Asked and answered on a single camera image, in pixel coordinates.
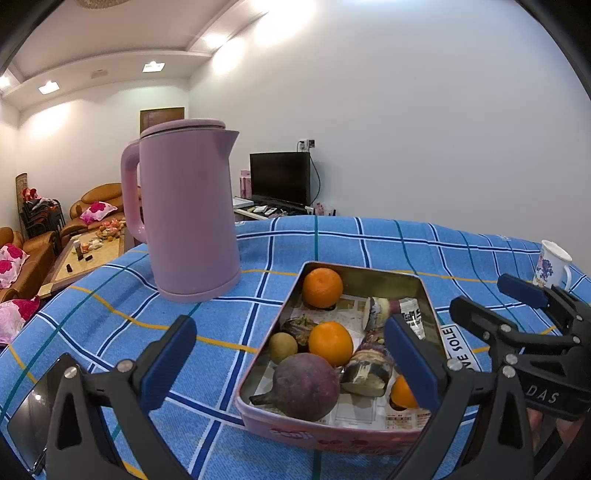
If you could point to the large orange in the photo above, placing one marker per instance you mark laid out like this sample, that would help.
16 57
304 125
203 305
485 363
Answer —
322 288

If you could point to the stacked dark chairs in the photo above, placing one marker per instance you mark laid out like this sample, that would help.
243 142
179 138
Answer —
41 217

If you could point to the black smartphone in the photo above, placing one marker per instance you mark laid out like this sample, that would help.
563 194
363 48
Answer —
32 406

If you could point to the brown wooden door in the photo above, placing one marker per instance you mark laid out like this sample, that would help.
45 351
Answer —
161 120

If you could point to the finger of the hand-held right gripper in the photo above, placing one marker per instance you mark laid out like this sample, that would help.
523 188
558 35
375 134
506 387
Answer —
521 290
480 323

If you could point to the small brown kiwi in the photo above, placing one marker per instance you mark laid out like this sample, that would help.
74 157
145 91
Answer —
282 347

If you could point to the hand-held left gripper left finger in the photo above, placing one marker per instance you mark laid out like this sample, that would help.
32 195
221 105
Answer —
168 362

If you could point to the brown leather sofa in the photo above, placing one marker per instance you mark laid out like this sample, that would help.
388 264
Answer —
99 191
39 254

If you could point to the white mug with purple print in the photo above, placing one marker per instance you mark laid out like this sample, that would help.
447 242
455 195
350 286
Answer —
547 265

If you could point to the medium orange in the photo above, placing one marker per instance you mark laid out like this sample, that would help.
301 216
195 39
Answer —
330 344

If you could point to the pink electric kettle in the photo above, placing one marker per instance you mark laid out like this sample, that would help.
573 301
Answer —
184 207

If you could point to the printed paper lining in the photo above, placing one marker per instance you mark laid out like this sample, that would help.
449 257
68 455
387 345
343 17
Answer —
360 413

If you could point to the pink rectangular metal tin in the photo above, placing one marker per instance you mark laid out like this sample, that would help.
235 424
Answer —
323 436

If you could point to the wooden coffee table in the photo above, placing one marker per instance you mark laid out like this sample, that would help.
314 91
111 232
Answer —
99 256

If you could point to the person's right hand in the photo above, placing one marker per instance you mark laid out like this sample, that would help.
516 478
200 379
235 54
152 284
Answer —
538 429

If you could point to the wall socket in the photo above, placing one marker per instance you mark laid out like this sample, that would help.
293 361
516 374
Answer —
310 144

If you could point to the black television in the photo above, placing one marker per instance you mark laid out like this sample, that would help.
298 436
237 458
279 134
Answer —
279 177

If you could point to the pink carton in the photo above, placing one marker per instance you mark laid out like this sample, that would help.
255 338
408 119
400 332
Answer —
245 184

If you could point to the purple beetroot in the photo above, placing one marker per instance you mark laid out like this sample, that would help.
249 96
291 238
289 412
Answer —
304 385

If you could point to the blue plaid tablecloth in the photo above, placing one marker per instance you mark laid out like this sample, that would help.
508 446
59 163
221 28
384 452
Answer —
346 240

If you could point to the small orange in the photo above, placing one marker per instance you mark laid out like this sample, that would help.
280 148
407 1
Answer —
400 393

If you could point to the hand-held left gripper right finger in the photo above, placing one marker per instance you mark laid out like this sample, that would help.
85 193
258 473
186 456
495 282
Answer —
411 364

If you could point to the square ceiling light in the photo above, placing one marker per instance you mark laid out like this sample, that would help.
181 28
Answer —
48 86
153 66

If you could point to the pink floral cushion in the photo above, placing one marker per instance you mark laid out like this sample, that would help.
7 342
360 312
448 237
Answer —
16 318
98 211
11 265

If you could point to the small pink floral packet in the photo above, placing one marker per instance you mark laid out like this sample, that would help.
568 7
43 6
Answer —
323 208

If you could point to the white television stand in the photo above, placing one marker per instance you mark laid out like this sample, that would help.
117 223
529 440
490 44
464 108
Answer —
242 214

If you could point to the flat white box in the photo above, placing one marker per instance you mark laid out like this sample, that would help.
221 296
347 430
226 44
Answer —
243 202

